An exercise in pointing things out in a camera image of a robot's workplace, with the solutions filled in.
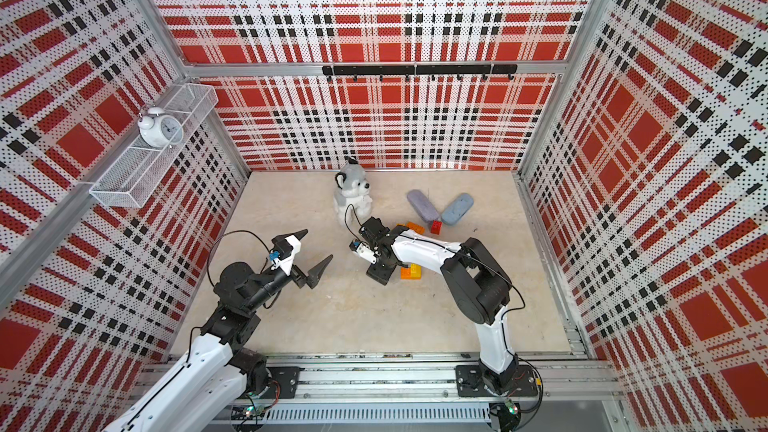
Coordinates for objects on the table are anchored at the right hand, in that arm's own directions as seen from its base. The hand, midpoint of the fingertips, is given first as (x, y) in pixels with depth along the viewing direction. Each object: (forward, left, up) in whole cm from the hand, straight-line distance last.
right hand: (388, 265), depth 92 cm
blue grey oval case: (+23, -24, -1) cm, 34 cm away
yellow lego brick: (-1, -9, 0) cm, 9 cm away
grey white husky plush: (+20, +12, +7) cm, 24 cm away
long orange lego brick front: (-2, -5, -1) cm, 6 cm away
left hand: (-3, +16, +20) cm, 26 cm away
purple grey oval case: (+24, -12, -1) cm, 27 cm away
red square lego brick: (+14, -16, 0) cm, 21 cm away
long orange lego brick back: (+15, -8, -1) cm, 17 cm away
